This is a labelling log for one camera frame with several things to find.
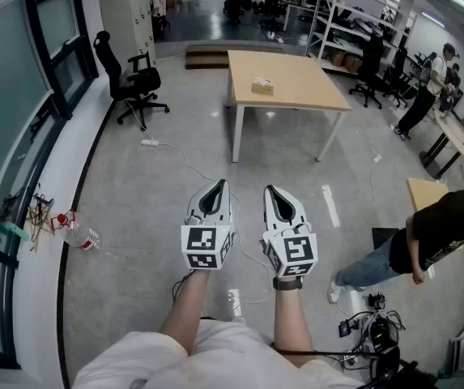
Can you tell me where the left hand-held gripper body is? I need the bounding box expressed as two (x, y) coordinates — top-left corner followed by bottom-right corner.
(180, 208), (237, 272)

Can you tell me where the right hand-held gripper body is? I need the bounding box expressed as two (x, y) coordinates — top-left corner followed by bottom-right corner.
(259, 220), (319, 279)

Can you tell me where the person's right forearm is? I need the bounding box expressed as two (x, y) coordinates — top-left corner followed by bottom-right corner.
(272, 274), (314, 356)

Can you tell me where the person's left forearm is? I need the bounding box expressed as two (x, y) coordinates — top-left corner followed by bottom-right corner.
(160, 268), (211, 356)

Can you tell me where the tan tissue box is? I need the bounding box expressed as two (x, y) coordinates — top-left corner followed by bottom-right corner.
(251, 76), (275, 96)

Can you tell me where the dark wristwatch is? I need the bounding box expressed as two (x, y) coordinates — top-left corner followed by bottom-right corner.
(272, 276), (304, 292)

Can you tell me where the black flat panel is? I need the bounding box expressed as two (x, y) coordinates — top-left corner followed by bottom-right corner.
(372, 227), (401, 255)

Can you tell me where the clear plastic bottle red cap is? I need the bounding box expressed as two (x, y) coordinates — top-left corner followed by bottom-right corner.
(50, 208), (102, 253)

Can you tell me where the person's white shirt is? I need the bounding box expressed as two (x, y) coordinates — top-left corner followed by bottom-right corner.
(71, 317), (362, 389)

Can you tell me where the small wooden board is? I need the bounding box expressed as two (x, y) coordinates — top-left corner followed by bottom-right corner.
(407, 177), (449, 212)

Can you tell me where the black office chair with cloth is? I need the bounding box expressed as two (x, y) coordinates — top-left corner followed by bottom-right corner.
(92, 30), (171, 126)

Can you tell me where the brown wooden step platform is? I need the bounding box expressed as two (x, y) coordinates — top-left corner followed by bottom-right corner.
(185, 45), (285, 71)

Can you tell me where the light wooden table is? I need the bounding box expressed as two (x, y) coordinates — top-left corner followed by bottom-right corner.
(226, 49), (353, 164)

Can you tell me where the black bag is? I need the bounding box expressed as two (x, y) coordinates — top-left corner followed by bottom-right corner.
(359, 345), (439, 389)

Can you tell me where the round white table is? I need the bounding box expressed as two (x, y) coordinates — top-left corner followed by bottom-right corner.
(419, 109), (464, 180)

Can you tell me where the white metal shelving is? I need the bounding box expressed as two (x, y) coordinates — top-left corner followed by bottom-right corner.
(304, 0), (409, 76)

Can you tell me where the white desk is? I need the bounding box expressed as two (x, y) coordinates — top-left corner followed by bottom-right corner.
(282, 2), (318, 32)

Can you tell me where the beige locker cabinet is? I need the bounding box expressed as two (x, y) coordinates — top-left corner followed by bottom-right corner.
(96, 0), (157, 66)

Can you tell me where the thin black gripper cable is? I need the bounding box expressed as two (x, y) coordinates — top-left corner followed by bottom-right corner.
(171, 269), (197, 300)

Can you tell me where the thick black cable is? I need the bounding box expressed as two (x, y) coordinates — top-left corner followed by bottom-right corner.
(270, 341), (378, 358)

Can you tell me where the tangle of black cables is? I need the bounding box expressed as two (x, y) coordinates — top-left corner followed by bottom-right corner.
(338, 292), (407, 365)

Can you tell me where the bundle of coloured wires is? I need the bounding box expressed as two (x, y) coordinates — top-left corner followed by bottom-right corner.
(27, 192), (57, 251)

